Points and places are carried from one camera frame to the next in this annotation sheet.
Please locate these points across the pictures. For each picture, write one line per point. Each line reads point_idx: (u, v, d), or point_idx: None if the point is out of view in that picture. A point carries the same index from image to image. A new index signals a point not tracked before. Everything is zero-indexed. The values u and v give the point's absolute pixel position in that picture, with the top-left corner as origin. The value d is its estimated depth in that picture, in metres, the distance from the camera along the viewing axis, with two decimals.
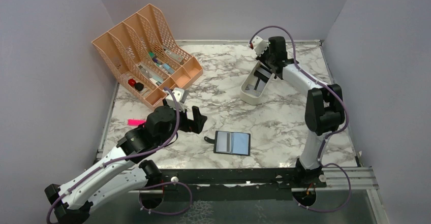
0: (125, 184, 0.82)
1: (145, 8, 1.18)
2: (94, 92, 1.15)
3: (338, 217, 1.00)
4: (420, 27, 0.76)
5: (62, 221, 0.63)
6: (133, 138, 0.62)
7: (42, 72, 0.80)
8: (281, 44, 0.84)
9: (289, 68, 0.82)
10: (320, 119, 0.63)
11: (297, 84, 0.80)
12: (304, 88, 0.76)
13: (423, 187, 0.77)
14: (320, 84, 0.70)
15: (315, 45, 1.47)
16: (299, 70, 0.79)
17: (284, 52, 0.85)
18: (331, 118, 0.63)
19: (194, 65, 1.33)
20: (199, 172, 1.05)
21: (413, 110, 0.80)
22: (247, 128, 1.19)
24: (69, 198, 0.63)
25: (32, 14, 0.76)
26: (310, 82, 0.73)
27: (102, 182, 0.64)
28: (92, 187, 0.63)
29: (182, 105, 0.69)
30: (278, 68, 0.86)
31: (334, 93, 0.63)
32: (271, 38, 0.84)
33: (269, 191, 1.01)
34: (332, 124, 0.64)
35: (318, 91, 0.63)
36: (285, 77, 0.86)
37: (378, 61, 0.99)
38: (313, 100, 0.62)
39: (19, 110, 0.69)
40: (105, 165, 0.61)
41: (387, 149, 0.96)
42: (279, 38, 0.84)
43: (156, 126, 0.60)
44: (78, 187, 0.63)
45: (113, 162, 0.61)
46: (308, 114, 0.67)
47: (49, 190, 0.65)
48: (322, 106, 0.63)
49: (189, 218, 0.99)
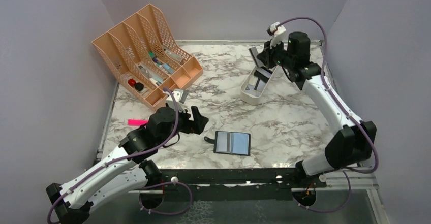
0: (125, 184, 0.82)
1: (146, 8, 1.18)
2: (94, 92, 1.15)
3: (338, 217, 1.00)
4: (419, 28, 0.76)
5: (63, 220, 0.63)
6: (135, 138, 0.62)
7: (42, 73, 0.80)
8: (305, 45, 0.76)
9: (315, 85, 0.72)
10: (344, 158, 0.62)
11: (321, 106, 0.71)
12: (330, 115, 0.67)
13: (423, 186, 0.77)
14: (353, 121, 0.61)
15: (315, 45, 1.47)
16: (326, 90, 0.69)
17: (306, 55, 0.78)
18: (355, 156, 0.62)
19: (194, 65, 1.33)
20: (199, 171, 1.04)
21: (413, 110, 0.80)
22: (247, 128, 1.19)
24: (70, 196, 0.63)
25: (32, 15, 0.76)
26: (341, 114, 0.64)
27: (104, 181, 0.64)
28: (94, 186, 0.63)
29: (182, 104, 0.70)
30: (299, 74, 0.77)
31: (367, 135, 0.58)
32: (294, 38, 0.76)
33: (269, 191, 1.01)
34: (356, 159, 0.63)
35: (349, 131, 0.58)
36: (308, 92, 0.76)
37: (378, 62, 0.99)
38: (342, 141, 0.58)
39: (19, 110, 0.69)
40: (107, 164, 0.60)
41: (386, 150, 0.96)
42: (303, 38, 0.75)
43: (158, 126, 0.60)
44: (80, 186, 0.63)
45: (116, 161, 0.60)
46: (332, 149, 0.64)
47: (50, 189, 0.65)
48: (351, 148, 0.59)
49: (189, 218, 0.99)
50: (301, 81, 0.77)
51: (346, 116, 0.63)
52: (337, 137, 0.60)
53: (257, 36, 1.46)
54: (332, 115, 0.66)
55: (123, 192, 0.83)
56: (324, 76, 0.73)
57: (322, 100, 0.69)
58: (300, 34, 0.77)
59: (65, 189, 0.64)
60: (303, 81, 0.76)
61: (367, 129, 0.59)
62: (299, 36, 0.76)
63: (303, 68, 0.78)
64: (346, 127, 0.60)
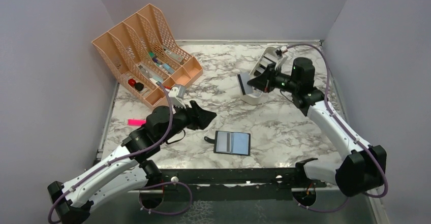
0: (125, 184, 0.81)
1: (145, 8, 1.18)
2: (94, 92, 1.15)
3: (338, 217, 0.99)
4: (419, 27, 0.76)
5: (63, 218, 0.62)
6: (137, 138, 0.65)
7: (42, 72, 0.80)
8: (309, 74, 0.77)
9: (319, 110, 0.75)
10: (358, 187, 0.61)
11: (328, 132, 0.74)
12: (337, 141, 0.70)
13: (424, 186, 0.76)
14: (361, 146, 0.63)
15: (315, 45, 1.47)
16: (331, 115, 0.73)
17: (310, 83, 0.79)
18: (368, 183, 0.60)
19: (194, 65, 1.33)
20: (199, 171, 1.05)
21: (413, 109, 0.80)
22: (247, 128, 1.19)
24: (72, 195, 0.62)
25: (32, 14, 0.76)
26: (347, 137, 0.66)
27: (105, 181, 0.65)
28: (96, 184, 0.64)
29: (181, 100, 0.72)
30: (303, 101, 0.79)
31: (375, 160, 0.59)
32: (299, 66, 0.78)
33: (269, 191, 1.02)
34: (369, 188, 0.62)
35: (359, 156, 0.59)
36: (313, 118, 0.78)
37: (378, 61, 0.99)
38: (352, 168, 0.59)
39: (19, 110, 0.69)
40: (111, 163, 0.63)
41: (386, 149, 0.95)
42: (308, 66, 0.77)
43: (155, 126, 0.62)
44: (82, 185, 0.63)
45: (118, 160, 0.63)
46: (343, 177, 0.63)
47: (52, 187, 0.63)
48: (362, 174, 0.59)
49: (189, 218, 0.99)
50: (306, 107, 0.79)
51: (353, 140, 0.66)
52: (348, 165, 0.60)
53: (257, 36, 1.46)
54: (339, 140, 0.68)
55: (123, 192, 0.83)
56: (327, 101, 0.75)
57: (328, 124, 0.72)
58: (305, 62, 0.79)
59: (67, 188, 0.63)
60: (307, 107, 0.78)
61: (375, 153, 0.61)
62: (304, 65, 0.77)
63: (307, 94, 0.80)
64: (355, 152, 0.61)
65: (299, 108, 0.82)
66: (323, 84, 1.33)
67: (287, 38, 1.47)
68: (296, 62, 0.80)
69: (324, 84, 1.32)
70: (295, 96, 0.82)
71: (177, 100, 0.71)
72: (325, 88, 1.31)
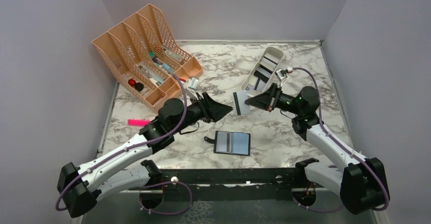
0: (129, 178, 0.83)
1: (145, 8, 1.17)
2: (94, 92, 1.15)
3: (338, 217, 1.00)
4: (419, 27, 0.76)
5: (76, 203, 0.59)
6: (154, 128, 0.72)
7: (42, 72, 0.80)
8: (313, 107, 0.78)
9: (316, 131, 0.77)
10: (361, 200, 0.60)
11: (325, 151, 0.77)
12: (335, 158, 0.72)
13: (424, 186, 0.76)
14: (358, 159, 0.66)
15: (315, 45, 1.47)
16: (328, 135, 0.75)
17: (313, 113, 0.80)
18: (371, 197, 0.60)
19: (194, 65, 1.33)
20: (199, 171, 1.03)
21: (413, 110, 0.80)
22: (247, 128, 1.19)
24: (89, 177, 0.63)
25: (32, 14, 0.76)
26: (344, 153, 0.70)
27: (120, 167, 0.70)
28: (112, 169, 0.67)
29: (192, 91, 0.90)
30: (301, 127, 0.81)
31: (372, 171, 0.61)
32: (304, 97, 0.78)
33: (269, 191, 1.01)
34: (375, 203, 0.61)
35: (356, 168, 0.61)
36: (310, 139, 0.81)
37: (378, 61, 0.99)
38: (350, 180, 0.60)
39: (19, 110, 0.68)
40: (129, 149, 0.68)
41: (386, 150, 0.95)
42: (313, 100, 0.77)
43: (167, 119, 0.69)
44: (99, 167, 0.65)
45: (136, 147, 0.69)
46: (346, 192, 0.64)
47: (66, 168, 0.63)
48: (363, 187, 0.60)
49: (189, 219, 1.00)
50: (303, 133, 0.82)
51: (349, 155, 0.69)
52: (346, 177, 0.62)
53: (257, 36, 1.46)
54: (337, 156, 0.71)
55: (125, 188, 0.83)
56: (322, 124, 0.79)
57: (324, 144, 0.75)
58: (312, 94, 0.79)
59: (84, 170, 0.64)
60: (305, 132, 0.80)
61: (373, 165, 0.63)
62: (310, 98, 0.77)
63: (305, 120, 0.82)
64: (352, 165, 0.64)
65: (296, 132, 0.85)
66: (323, 84, 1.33)
67: (287, 38, 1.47)
68: (303, 93, 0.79)
69: (324, 84, 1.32)
70: (294, 121, 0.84)
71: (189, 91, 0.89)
72: (325, 88, 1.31)
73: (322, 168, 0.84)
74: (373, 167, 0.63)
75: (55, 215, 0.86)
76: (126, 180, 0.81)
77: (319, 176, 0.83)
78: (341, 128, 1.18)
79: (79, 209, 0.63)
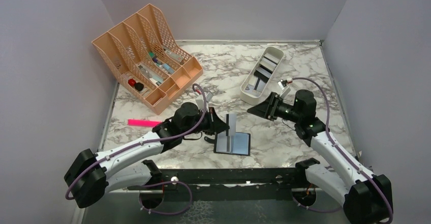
0: (134, 174, 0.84)
1: (145, 8, 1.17)
2: (94, 92, 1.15)
3: (338, 218, 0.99)
4: (419, 27, 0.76)
5: (92, 188, 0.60)
6: (165, 127, 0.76)
7: (42, 72, 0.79)
8: (310, 107, 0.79)
9: (322, 140, 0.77)
10: (365, 217, 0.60)
11: (331, 161, 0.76)
12: (340, 170, 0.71)
13: (425, 187, 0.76)
14: (366, 176, 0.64)
15: (315, 45, 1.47)
16: (333, 146, 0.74)
17: (312, 114, 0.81)
18: (374, 215, 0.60)
19: (194, 65, 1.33)
20: (198, 172, 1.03)
21: (413, 110, 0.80)
22: (247, 128, 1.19)
24: (108, 163, 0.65)
25: (32, 15, 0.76)
26: (351, 168, 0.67)
27: (132, 161, 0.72)
28: (127, 159, 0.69)
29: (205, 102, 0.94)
30: (305, 132, 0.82)
31: (380, 191, 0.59)
32: (301, 99, 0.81)
33: (269, 191, 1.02)
34: (378, 218, 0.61)
35: (363, 186, 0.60)
36: (315, 148, 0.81)
37: (378, 61, 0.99)
38: (357, 197, 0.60)
39: (18, 111, 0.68)
40: (145, 142, 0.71)
41: (386, 150, 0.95)
42: (309, 99, 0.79)
43: (183, 119, 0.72)
44: (116, 157, 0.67)
45: (150, 142, 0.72)
46: (351, 205, 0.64)
47: (84, 154, 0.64)
48: (369, 204, 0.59)
49: (189, 218, 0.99)
50: (307, 138, 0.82)
51: (357, 170, 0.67)
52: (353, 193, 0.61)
53: (257, 36, 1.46)
54: (342, 169, 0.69)
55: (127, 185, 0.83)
56: (329, 132, 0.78)
57: (330, 155, 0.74)
58: (307, 95, 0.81)
59: (101, 157, 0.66)
60: (310, 137, 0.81)
61: (381, 183, 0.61)
62: (306, 99, 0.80)
63: (309, 125, 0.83)
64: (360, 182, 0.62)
65: (299, 136, 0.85)
66: (323, 84, 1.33)
67: (287, 38, 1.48)
68: (298, 95, 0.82)
69: (324, 84, 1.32)
70: (298, 127, 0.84)
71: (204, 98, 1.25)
72: (325, 88, 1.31)
73: (323, 172, 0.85)
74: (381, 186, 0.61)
75: (55, 216, 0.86)
76: (132, 175, 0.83)
77: (320, 180, 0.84)
78: (341, 128, 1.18)
79: (91, 198, 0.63)
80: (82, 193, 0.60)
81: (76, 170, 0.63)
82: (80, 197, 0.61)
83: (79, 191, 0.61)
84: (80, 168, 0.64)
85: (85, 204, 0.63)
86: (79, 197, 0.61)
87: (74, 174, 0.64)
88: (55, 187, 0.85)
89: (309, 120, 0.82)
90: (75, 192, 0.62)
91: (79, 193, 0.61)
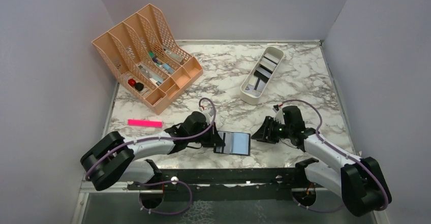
0: (143, 168, 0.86)
1: (145, 8, 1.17)
2: (94, 92, 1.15)
3: (338, 218, 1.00)
4: (419, 28, 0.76)
5: (118, 166, 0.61)
6: (175, 132, 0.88)
7: (42, 73, 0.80)
8: (297, 115, 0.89)
9: (312, 140, 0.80)
10: (362, 201, 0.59)
11: (324, 157, 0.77)
12: (333, 162, 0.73)
13: (425, 187, 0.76)
14: (353, 159, 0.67)
15: (315, 45, 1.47)
16: (323, 141, 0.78)
17: (301, 122, 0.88)
18: (372, 198, 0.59)
19: (194, 65, 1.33)
20: (198, 172, 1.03)
21: (413, 110, 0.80)
22: (247, 128, 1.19)
24: (134, 147, 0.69)
25: (31, 15, 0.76)
26: (339, 156, 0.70)
27: (143, 154, 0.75)
28: (146, 149, 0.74)
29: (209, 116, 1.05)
30: (298, 139, 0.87)
31: (368, 171, 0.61)
32: (286, 109, 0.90)
33: (269, 191, 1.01)
34: (377, 203, 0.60)
35: (352, 168, 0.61)
36: (309, 148, 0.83)
37: (378, 61, 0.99)
38: (348, 181, 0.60)
39: (18, 112, 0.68)
40: (162, 138, 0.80)
41: (385, 150, 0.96)
42: (293, 108, 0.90)
43: (194, 123, 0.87)
44: (140, 144, 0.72)
45: (165, 138, 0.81)
46: (347, 194, 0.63)
47: (112, 135, 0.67)
48: (362, 186, 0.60)
49: (189, 219, 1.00)
50: (302, 144, 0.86)
51: (345, 157, 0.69)
52: (344, 179, 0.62)
53: (257, 36, 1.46)
54: (333, 160, 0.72)
55: (131, 179, 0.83)
56: (318, 133, 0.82)
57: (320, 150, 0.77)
58: (291, 106, 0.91)
59: (128, 140, 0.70)
60: (303, 143, 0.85)
61: (368, 164, 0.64)
62: (290, 108, 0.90)
63: (301, 131, 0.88)
64: (348, 165, 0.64)
65: (295, 145, 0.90)
66: (323, 84, 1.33)
67: (287, 39, 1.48)
68: (284, 108, 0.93)
69: (324, 84, 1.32)
70: (291, 135, 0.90)
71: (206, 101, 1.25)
72: (325, 88, 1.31)
73: (321, 168, 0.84)
74: (369, 166, 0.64)
75: (55, 217, 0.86)
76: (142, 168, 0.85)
77: (319, 176, 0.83)
78: (341, 128, 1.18)
79: (109, 181, 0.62)
80: (103, 173, 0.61)
81: (102, 149, 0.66)
82: (99, 177, 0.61)
83: (100, 170, 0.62)
84: (105, 149, 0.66)
85: (99, 188, 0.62)
86: (98, 178, 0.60)
87: (97, 154, 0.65)
88: (55, 187, 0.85)
89: (300, 127, 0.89)
90: (94, 172, 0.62)
91: (99, 173, 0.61)
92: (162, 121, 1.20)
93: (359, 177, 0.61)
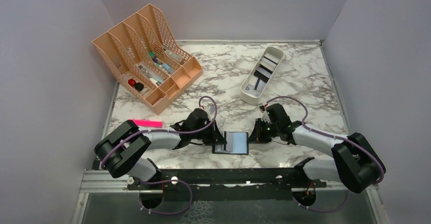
0: (146, 164, 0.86)
1: (145, 8, 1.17)
2: (94, 93, 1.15)
3: (337, 218, 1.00)
4: (419, 28, 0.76)
5: (134, 152, 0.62)
6: (178, 128, 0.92)
7: (42, 73, 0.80)
8: (280, 110, 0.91)
9: (300, 131, 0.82)
10: (359, 177, 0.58)
11: (315, 145, 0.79)
12: (324, 147, 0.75)
13: (425, 187, 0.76)
14: (341, 138, 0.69)
15: (315, 45, 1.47)
16: (309, 130, 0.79)
17: (285, 117, 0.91)
18: (368, 171, 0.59)
19: (194, 65, 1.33)
20: (198, 172, 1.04)
21: (413, 110, 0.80)
22: (247, 128, 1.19)
24: (149, 135, 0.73)
25: (31, 17, 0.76)
26: (328, 138, 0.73)
27: (152, 145, 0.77)
28: (156, 139, 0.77)
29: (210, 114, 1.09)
30: (287, 134, 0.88)
31: (358, 146, 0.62)
32: (270, 107, 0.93)
33: (269, 191, 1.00)
34: (374, 176, 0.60)
35: (343, 147, 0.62)
36: (300, 140, 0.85)
37: (377, 62, 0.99)
38: (341, 159, 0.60)
39: (18, 113, 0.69)
40: (170, 131, 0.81)
41: (385, 150, 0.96)
42: (275, 105, 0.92)
43: (197, 120, 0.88)
44: (153, 132, 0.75)
45: (174, 132, 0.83)
46: (343, 174, 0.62)
47: (125, 124, 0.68)
48: (355, 162, 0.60)
49: (189, 219, 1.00)
50: (291, 138, 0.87)
51: (333, 138, 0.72)
52: (337, 158, 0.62)
53: (257, 37, 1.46)
54: (325, 145, 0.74)
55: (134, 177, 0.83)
56: (304, 123, 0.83)
57: (311, 138, 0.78)
58: (274, 104, 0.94)
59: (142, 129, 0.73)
60: (293, 138, 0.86)
61: (356, 139, 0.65)
62: (273, 106, 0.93)
63: (288, 126, 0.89)
64: (339, 144, 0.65)
65: (285, 140, 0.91)
66: (323, 84, 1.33)
67: (287, 39, 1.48)
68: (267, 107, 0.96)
69: (324, 84, 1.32)
70: (279, 132, 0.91)
71: (206, 100, 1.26)
72: (325, 88, 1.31)
73: (317, 162, 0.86)
74: (357, 141, 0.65)
75: (56, 217, 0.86)
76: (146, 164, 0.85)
77: (318, 169, 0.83)
78: (342, 128, 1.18)
79: (125, 167, 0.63)
80: (119, 160, 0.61)
81: (117, 137, 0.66)
82: (115, 164, 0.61)
83: (116, 158, 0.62)
84: (120, 137, 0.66)
85: (115, 176, 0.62)
86: (114, 165, 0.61)
87: (112, 141, 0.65)
88: (55, 187, 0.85)
89: (286, 123, 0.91)
90: (110, 160, 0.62)
91: (115, 160, 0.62)
92: (162, 121, 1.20)
93: (350, 154, 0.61)
